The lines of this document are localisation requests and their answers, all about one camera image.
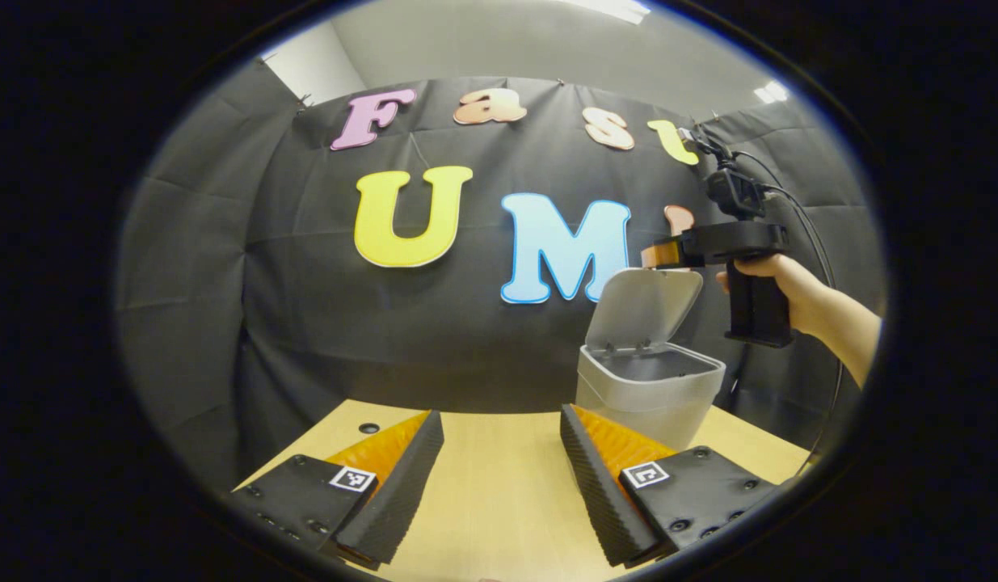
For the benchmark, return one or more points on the ceiling light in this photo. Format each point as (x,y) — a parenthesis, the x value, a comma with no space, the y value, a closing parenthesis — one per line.
(771,91)
(608,8)

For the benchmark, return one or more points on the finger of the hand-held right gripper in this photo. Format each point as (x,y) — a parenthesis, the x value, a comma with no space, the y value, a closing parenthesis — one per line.
(664,255)

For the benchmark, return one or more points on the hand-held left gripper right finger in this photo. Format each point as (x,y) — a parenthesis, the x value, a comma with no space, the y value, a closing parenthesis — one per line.
(604,497)

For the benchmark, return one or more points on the wooden desktop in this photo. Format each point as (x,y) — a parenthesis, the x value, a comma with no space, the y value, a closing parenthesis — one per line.
(498,485)

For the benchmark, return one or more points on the black backdrop cloth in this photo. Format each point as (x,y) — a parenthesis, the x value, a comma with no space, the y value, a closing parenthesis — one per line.
(264,323)

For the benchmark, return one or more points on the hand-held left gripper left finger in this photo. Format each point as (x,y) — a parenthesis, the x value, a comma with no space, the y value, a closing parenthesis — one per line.
(397,501)

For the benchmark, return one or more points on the white desktop garbage bin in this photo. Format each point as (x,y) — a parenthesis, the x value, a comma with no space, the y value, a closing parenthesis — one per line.
(644,400)

